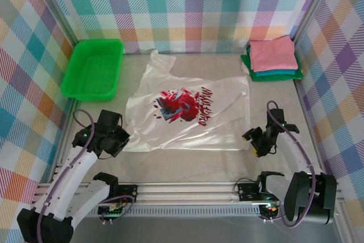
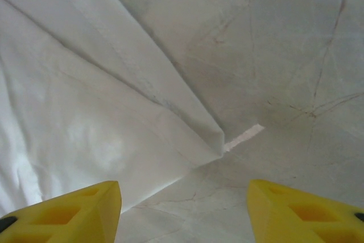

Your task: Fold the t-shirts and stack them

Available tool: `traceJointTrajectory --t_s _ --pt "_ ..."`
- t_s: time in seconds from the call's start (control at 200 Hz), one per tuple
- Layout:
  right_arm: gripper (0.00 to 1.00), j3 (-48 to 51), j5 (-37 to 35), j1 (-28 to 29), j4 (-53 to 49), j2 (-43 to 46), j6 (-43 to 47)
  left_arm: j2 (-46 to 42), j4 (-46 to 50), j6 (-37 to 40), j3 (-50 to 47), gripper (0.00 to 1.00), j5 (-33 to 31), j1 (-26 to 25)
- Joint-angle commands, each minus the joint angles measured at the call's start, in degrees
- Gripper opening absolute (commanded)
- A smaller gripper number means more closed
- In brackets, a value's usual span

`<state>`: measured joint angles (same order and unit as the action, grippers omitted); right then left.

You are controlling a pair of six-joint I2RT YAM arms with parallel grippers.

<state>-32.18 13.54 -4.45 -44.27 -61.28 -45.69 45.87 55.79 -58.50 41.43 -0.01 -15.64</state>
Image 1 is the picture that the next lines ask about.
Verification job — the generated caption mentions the white t-shirt with red print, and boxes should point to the white t-shirt with red print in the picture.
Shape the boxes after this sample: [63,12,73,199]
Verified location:
[124,50,251,154]

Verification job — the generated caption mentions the green folded t-shirt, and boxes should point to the green folded t-shirt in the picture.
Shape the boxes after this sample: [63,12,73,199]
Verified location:
[240,51,304,83]

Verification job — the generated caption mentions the teal folded t-shirt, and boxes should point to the teal folded t-shirt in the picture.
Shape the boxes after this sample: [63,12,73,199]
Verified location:
[246,44,297,77]

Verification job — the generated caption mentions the green plastic basket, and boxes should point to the green plastic basket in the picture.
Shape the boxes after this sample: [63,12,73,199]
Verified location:
[61,39,125,102]

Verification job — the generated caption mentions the pink folded t-shirt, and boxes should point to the pink folded t-shirt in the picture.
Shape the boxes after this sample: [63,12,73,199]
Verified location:
[248,35,297,73]

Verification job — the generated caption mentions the aluminium side rail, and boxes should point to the aluminium side rail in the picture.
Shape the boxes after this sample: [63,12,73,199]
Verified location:
[294,80,329,183]
[48,99,82,184]

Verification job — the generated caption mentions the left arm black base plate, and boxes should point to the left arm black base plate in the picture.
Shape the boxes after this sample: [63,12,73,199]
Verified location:
[118,184,139,203]

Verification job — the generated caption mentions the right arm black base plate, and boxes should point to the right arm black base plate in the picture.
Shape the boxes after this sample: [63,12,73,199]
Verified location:
[237,182,260,201]

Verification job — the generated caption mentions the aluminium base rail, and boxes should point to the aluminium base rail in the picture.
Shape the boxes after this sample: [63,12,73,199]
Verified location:
[31,182,346,207]

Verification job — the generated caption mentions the perforated grey cable tray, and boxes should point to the perforated grey cable tray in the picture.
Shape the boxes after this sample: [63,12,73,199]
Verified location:
[85,207,264,217]

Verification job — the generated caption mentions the aluminium frame post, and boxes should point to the aluminium frame post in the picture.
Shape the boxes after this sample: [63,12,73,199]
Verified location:
[289,0,341,44]
[34,0,80,46]

